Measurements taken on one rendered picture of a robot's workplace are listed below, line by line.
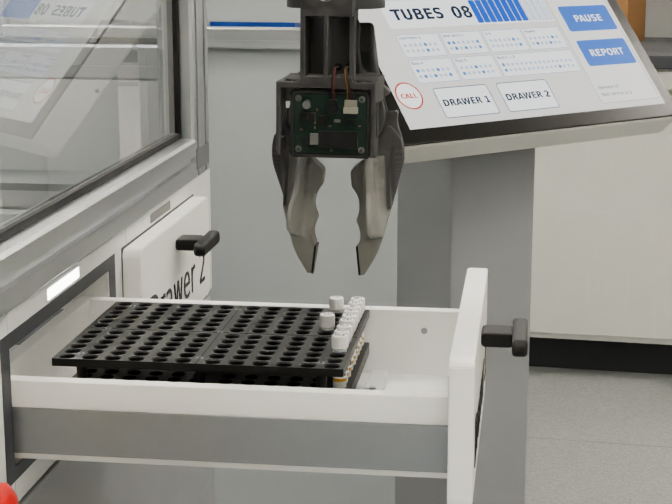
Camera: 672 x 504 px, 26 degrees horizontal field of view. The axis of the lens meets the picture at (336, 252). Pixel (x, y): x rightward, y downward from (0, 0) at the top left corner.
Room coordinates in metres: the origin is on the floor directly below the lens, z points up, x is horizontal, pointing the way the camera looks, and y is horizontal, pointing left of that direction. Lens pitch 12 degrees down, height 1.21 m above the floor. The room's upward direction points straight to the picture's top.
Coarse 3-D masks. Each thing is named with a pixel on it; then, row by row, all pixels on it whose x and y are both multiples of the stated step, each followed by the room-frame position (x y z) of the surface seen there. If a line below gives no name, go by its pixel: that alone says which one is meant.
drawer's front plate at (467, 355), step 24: (480, 288) 1.16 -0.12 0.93; (480, 312) 1.09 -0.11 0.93; (456, 336) 1.02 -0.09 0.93; (480, 336) 1.07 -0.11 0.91; (456, 360) 0.96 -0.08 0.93; (480, 360) 1.09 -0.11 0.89; (456, 384) 0.96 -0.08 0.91; (480, 384) 1.10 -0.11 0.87; (456, 408) 0.96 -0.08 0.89; (456, 432) 0.96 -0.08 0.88; (456, 456) 0.96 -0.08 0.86; (456, 480) 0.96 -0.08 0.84
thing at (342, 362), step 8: (368, 312) 1.19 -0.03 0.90; (360, 320) 1.17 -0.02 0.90; (360, 328) 1.14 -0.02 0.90; (352, 336) 1.12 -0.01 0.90; (360, 336) 1.14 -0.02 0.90; (352, 344) 1.09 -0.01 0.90; (328, 352) 1.07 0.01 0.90; (336, 352) 1.07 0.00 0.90; (344, 352) 1.07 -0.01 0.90; (352, 352) 1.08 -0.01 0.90; (328, 360) 1.05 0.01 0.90; (336, 360) 1.06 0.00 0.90; (344, 360) 1.05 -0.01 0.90; (320, 368) 1.03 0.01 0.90; (328, 368) 1.04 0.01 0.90; (336, 368) 1.03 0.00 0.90; (344, 368) 1.03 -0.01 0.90; (328, 376) 1.03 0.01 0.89; (336, 376) 1.03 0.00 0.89
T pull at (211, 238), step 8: (208, 232) 1.47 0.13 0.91; (216, 232) 1.48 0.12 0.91; (176, 240) 1.44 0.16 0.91; (184, 240) 1.44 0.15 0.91; (192, 240) 1.44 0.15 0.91; (200, 240) 1.43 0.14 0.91; (208, 240) 1.44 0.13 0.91; (216, 240) 1.47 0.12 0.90; (176, 248) 1.44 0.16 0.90; (184, 248) 1.44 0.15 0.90; (192, 248) 1.44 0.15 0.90; (200, 248) 1.42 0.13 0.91; (208, 248) 1.43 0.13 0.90
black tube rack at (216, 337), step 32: (96, 320) 1.17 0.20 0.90; (128, 320) 1.17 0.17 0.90; (160, 320) 1.17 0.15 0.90; (192, 320) 1.18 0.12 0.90; (224, 320) 1.17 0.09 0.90; (256, 320) 1.17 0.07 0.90; (288, 320) 1.17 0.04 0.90; (64, 352) 1.07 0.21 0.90; (96, 352) 1.08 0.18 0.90; (128, 352) 1.07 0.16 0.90; (160, 352) 1.07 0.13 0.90; (192, 352) 1.07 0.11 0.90; (224, 352) 1.08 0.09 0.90; (256, 352) 1.07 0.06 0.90; (288, 352) 1.07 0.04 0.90; (320, 352) 1.07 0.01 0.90; (256, 384) 1.08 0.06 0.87; (288, 384) 1.09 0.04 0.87; (320, 384) 1.04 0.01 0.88; (352, 384) 1.08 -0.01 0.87
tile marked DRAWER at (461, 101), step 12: (480, 84) 1.90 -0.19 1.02; (444, 96) 1.85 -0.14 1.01; (456, 96) 1.87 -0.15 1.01; (468, 96) 1.88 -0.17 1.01; (480, 96) 1.89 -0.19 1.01; (492, 96) 1.90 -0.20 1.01; (444, 108) 1.84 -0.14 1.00; (456, 108) 1.85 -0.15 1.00; (468, 108) 1.86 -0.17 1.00; (480, 108) 1.87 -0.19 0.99; (492, 108) 1.88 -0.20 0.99
